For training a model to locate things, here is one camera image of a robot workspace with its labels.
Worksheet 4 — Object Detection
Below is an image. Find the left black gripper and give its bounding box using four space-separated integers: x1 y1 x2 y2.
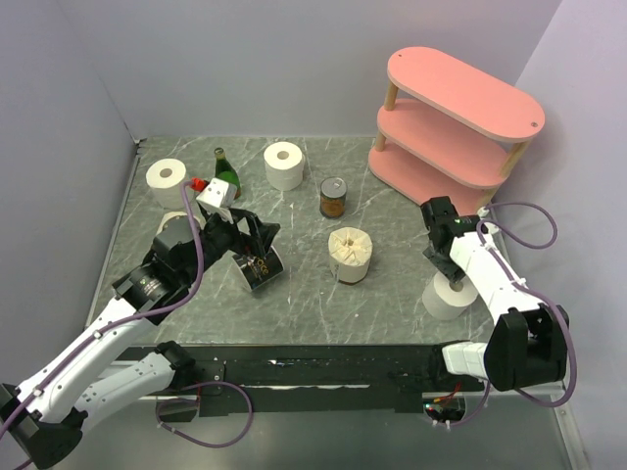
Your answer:
181 206 279 284

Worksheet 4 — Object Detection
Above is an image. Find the white paper towel roll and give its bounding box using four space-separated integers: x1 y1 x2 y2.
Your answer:
145 158 188 210
264 142 305 192
421 272 478 321

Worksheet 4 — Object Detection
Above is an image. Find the cream paper roll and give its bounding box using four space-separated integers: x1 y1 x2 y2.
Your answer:
327 227 373 285

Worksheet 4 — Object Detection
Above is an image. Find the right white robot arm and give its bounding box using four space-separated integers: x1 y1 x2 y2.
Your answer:
420 196 575 392

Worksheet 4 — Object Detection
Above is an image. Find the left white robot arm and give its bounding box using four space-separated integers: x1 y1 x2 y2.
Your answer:
1 210 280 469

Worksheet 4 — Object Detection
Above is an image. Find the pink three-tier shelf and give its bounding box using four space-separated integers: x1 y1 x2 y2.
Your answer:
368 46 545 214

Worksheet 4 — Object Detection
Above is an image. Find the black wrapped paper roll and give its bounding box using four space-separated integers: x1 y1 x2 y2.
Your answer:
231 246 284 292

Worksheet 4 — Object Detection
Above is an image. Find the green glass bottle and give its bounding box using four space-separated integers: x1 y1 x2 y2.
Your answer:
214 147 241 199

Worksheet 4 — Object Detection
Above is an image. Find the brown glass jar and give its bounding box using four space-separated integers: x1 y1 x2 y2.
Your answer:
319 177 348 218

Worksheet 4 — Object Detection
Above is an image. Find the printed wrapped paper roll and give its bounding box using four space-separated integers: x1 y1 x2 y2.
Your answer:
156 211 192 239

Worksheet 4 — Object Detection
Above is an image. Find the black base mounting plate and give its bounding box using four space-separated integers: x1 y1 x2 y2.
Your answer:
112 342 496 425

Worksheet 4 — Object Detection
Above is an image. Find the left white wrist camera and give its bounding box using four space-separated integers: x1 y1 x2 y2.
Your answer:
196 178 237 212

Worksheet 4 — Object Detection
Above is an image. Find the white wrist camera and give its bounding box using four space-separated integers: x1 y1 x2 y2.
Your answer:
196 178 237 212
477 206 495 220

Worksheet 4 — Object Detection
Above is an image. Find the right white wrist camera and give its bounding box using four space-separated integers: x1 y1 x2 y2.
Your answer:
477 206 495 220

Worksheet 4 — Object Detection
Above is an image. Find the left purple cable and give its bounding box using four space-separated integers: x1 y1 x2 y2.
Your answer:
0 179 256 470

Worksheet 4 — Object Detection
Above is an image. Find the purple cable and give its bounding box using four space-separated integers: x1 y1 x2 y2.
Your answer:
430 201 578 432
0 179 256 470

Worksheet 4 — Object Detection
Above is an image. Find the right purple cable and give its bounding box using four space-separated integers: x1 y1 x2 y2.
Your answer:
430 201 578 432

